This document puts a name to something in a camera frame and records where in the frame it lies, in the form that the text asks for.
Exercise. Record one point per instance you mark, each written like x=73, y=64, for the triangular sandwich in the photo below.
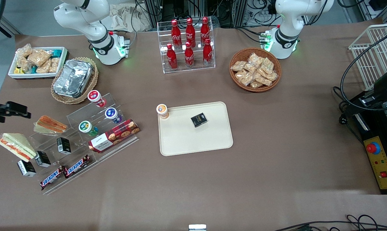
x=16, y=146
x=50, y=125

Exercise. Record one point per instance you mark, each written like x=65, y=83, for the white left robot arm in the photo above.
x=289, y=29

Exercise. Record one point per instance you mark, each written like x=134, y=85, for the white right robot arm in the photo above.
x=84, y=29

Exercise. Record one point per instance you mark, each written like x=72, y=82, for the beige plastic tray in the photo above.
x=196, y=134

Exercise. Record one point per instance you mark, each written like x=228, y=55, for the white rectangular bin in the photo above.
x=36, y=75

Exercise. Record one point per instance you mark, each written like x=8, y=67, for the clear snack packet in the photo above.
x=271, y=76
x=245, y=77
x=38, y=57
x=267, y=65
x=54, y=64
x=23, y=64
x=44, y=67
x=263, y=79
x=255, y=59
x=24, y=51
x=238, y=66
x=256, y=84

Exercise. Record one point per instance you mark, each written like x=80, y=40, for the small black white carton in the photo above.
x=26, y=168
x=42, y=158
x=64, y=145

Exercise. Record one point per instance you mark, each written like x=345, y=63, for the light wicker basket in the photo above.
x=57, y=94

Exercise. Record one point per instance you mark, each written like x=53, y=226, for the silver foil container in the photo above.
x=73, y=78

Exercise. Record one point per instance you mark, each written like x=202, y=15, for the snickers chocolate bar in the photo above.
x=52, y=178
x=78, y=166

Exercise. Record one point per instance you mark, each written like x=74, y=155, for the clear acrylic stepped display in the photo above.
x=84, y=134

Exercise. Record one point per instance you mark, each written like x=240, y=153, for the green lid yogurt cup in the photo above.
x=86, y=127

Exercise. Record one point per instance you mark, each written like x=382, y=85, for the red lid yogurt cup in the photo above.
x=95, y=97

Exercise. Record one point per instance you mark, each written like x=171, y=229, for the blue lid yogurt cup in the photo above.
x=112, y=114

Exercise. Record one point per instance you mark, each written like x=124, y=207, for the red tartan cookie box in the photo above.
x=113, y=135

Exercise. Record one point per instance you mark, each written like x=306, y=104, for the beige cloth bag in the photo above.
x=126, y=17

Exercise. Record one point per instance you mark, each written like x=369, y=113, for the orange lid yogurt cup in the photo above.
x=162, y=110

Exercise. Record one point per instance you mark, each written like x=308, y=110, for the red cola bottle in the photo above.
x=207, y=53
x=176, y=32
x=189, y=56
x=190, y=30
x=205, y=29
x=171, y=57

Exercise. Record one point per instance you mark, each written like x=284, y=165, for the clear acrylic bottle rack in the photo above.
x=188, y=65

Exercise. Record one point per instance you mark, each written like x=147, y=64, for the small black box gold print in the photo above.
x=198, y=120

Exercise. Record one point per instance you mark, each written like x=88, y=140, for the small white object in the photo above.
x=197, y=227

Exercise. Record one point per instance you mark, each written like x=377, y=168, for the round brown wicker basket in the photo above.
x=236, y=54

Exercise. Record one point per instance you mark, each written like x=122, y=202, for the red emergency stop button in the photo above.
x=373, y=148

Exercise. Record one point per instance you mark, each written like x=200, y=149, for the black control box yellow panel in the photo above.
x=381, y=166

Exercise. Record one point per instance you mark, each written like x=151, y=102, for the black and white device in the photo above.
x=386, y=86

